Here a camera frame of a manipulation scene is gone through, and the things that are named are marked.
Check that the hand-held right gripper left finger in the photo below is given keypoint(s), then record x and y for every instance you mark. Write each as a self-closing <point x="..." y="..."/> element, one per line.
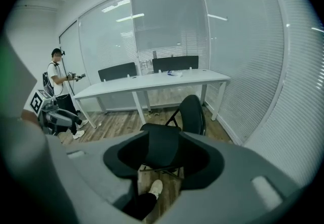
<point x="96" y="180"/>

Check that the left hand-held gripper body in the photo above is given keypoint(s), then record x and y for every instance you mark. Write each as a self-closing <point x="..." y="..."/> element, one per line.
<point x="38" y="101"/>

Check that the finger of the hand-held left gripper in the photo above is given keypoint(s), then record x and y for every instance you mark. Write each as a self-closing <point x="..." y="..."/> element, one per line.
<point x="63" y="118"/>

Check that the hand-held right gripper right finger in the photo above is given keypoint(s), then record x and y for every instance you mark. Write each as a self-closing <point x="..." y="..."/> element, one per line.
<point x="227" y="187"/>

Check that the black folding chair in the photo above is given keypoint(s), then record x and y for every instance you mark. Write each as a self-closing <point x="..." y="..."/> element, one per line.
<point x="192" y="114"/>

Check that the person's left forearm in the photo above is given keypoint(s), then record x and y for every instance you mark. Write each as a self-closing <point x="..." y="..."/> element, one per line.
<point x="29" y="118"/>

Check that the person's black trousers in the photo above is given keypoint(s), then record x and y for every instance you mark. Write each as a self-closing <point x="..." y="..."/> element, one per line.
<point x="141" y="205"/>

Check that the person's right white shoe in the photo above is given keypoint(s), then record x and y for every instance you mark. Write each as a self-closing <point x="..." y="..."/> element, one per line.
<point x="155" y="187"/>

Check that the black desk divider panel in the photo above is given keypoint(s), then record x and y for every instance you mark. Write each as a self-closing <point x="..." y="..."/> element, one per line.
<point x="174" y="63"/>
<point x="117" y="71"/>

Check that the long white desk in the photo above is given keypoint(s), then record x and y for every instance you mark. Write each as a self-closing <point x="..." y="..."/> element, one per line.
<point x="152" y="84"/>

